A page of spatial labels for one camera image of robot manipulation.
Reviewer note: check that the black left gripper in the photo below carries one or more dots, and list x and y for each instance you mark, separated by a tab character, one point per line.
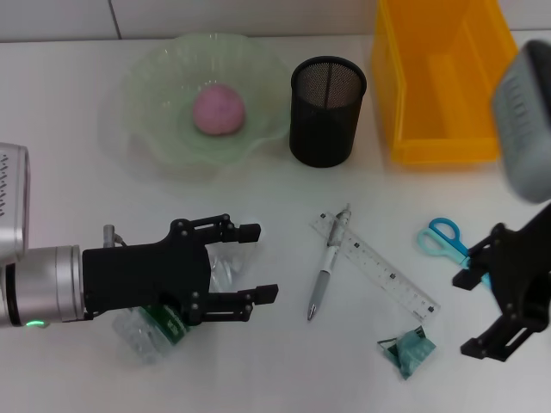
142	275

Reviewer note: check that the clear green-label water bottle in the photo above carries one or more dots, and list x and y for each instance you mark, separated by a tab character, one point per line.
138	340

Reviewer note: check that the green plastic wrapper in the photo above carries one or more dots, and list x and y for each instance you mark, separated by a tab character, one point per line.
411	350

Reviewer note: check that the pink peach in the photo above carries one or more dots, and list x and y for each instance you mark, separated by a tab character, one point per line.
218	109

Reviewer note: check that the green glass fruit plate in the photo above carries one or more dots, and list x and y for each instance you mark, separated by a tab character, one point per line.
150	107

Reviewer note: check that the yellow plastic bin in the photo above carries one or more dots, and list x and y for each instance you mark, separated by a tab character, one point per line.
443	146

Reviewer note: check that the clear plastic ruler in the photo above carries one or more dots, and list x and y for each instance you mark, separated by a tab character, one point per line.
387	271

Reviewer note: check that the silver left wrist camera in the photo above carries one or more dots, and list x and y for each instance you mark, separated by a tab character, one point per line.
13	202

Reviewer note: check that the white grey ballpoint pen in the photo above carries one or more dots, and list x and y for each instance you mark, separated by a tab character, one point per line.
323	275

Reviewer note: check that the blue plastic scissors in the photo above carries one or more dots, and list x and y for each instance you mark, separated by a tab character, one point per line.
443	241

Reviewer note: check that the black mesh pen holder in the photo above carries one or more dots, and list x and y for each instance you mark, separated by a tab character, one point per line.
323	129

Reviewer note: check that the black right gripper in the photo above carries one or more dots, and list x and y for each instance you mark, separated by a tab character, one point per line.
525	275

